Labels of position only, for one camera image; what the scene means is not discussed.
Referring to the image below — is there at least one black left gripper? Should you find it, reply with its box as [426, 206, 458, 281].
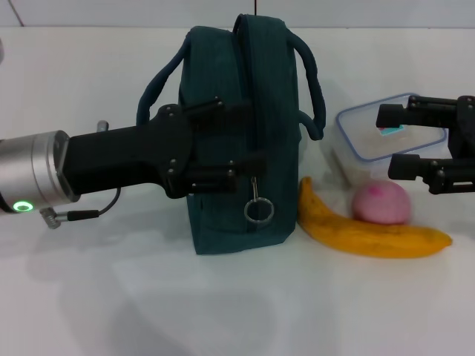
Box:
[61, 95, 268, 200]

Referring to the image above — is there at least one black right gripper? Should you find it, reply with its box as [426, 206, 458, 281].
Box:
[376, 94, 475, 196]

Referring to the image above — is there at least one dark teal insulated bag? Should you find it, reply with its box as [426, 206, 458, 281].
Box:
[136, 13, 327, 257]

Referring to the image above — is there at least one clear container with blue-rimmed lid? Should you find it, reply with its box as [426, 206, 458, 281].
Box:
[331, 91, 448, 186]

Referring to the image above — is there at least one pink peach bun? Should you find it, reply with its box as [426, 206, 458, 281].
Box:
[351, 181, 412, 226]

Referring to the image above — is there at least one metal zipper pull ring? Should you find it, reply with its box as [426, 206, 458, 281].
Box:
[243, 177, 276, 225]

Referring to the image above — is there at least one yellow banana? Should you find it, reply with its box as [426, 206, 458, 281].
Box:
[296, 176, 453, 260]

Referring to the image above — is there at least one left arm cable with plug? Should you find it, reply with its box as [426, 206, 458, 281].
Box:
[39, 187, 122, 227]

